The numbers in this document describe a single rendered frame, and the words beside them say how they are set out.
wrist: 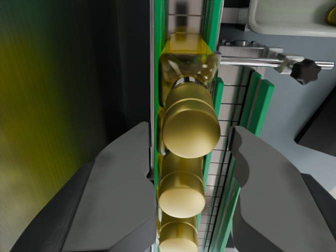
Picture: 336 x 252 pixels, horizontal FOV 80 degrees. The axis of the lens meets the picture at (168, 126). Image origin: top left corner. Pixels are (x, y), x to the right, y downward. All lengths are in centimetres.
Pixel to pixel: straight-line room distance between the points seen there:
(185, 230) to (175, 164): 6
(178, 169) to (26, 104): 12
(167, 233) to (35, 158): 13
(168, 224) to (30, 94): 16
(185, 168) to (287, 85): 48
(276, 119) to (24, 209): 58
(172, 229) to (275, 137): 52
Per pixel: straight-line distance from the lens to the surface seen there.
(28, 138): 19
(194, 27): 38
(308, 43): 59
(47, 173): 22
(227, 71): 40
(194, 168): 16
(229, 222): 52
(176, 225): 19
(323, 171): 82
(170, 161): 16
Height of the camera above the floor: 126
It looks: 60 degrees down
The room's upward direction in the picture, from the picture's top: 173 degrees counter-clockwise
